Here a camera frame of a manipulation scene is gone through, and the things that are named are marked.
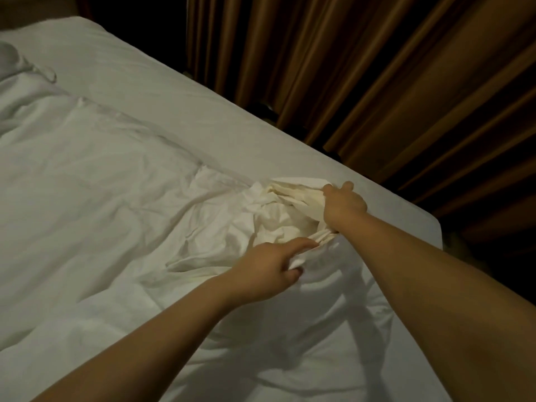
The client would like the person's left forearm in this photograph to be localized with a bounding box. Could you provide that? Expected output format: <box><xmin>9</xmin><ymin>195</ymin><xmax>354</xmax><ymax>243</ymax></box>
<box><xmin>33</xmin><ymin>280</ymin><xmax>240</xmax><ymax>402</ymax></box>

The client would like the person's left hand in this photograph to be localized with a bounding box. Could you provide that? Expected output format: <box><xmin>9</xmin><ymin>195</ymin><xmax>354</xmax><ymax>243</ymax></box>
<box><xmin>219</xmin><ymin>237</ymin><xmax>321</xmax><ymax>307</ymax></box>

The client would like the person's right hand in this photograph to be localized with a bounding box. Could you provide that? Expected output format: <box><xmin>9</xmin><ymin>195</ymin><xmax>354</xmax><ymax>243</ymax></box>
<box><xmin>320</xmin><ymin>181</ymin><xmax>370</xmax><ymax>235</ymax></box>

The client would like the white bed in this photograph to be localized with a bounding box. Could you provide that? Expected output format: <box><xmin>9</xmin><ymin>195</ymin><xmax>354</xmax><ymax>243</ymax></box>
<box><xmin>0</xmin><ymin>16</ymin><xmax>445</xmax><ymax>248</ymax></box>

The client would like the brown curtain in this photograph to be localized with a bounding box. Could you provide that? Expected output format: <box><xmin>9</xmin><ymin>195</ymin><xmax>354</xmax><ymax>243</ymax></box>
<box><xmin>184</xmin><ymin>0</ymin><xmax>536</xmax><ymax>243</ymax></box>

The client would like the person's right forearm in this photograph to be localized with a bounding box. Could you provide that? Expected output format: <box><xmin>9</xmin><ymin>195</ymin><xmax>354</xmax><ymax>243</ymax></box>
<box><xmin>339</xmin><ymin>215</ymin><xmax>536</xmax><ymax>402</ymax></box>

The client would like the white duvet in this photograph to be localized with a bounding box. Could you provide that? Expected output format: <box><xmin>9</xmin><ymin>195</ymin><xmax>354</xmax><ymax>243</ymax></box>
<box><xmin>0</xmin><ymin>75</ymin><xmax>453</xmax><ymax>402</ymax></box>

